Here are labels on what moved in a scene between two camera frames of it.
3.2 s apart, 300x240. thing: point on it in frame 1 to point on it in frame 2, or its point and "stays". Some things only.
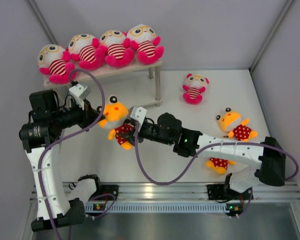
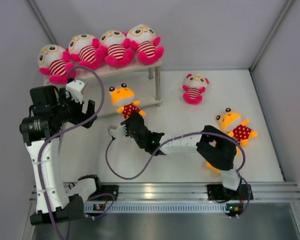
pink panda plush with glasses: x=143 y=38 stays
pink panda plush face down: x=84 y=48 stays
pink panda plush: x=52 y=64 stays
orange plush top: x=115 y=114 to x=124 y=97
